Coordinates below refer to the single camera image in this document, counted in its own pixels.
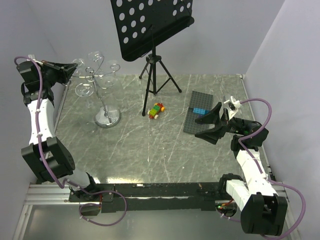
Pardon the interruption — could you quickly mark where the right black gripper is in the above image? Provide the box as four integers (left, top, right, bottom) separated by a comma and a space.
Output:
194, 102, 252, 145

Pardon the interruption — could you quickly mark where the blue lego brick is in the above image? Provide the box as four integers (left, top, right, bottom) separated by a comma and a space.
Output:
193, 107, 210, 116

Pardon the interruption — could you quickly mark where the chrome wine glass rack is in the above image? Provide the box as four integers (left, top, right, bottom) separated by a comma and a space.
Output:
70, 57, 121, 129

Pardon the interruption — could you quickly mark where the grey lego baseplate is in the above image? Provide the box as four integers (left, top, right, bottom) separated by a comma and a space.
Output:
183, 90, 214, 135

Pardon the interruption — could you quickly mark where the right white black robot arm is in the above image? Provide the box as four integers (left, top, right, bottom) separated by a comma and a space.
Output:
195, 101, 288, 236

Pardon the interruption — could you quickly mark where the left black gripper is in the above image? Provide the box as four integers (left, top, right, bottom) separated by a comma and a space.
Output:
39, 60, 77, 88

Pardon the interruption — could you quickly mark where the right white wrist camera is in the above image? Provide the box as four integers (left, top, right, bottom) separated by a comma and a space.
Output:
222, 94, 241, 121

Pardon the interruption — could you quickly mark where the black perforated music stand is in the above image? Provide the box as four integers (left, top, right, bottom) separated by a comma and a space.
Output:
110, 0, 195, 104

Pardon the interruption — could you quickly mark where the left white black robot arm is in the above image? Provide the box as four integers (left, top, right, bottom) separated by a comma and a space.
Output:
14, 56, 99, 201

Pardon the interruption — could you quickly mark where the colourful lego toy car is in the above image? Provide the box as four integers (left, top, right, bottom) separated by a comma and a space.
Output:
147, 103, 166, 120

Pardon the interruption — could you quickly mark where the purple cable loop under rail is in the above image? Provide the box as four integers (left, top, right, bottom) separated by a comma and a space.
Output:
78, 191, 128, 228

